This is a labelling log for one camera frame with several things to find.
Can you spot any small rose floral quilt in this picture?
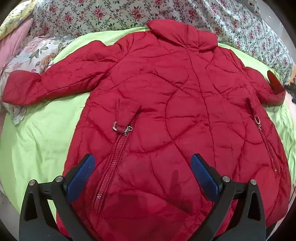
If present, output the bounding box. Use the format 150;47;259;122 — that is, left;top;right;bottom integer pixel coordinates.
31;0;294;84

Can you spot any yellow floral pillow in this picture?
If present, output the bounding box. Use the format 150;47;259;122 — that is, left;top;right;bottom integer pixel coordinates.
0;0;38;40

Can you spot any pink pillow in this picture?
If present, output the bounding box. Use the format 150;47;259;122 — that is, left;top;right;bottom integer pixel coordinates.
0;18;31;70

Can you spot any red quilted puffer jacket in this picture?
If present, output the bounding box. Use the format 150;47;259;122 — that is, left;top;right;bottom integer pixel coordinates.
2;20;291;240

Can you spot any light green bed sheet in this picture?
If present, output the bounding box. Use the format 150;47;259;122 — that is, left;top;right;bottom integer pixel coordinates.
1;27;295;213

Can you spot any blue cherry print pillow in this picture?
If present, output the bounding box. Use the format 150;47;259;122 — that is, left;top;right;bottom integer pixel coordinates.
239;0;262;20

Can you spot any large floral pastel pillow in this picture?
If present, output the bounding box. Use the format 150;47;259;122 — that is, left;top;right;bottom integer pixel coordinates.
0;34;75;126

